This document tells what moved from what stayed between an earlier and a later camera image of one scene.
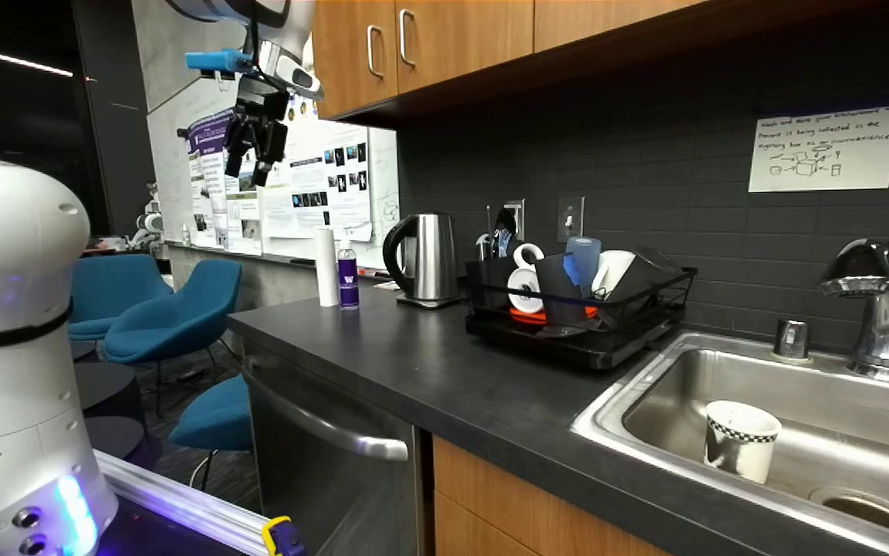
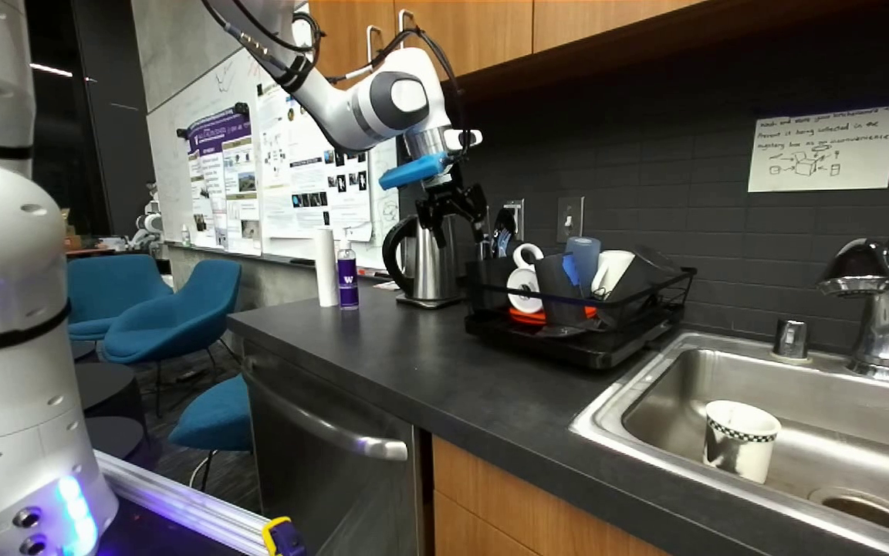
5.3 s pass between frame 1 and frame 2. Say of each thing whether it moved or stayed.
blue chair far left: stayed
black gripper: moved
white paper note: stayed
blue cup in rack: stayed
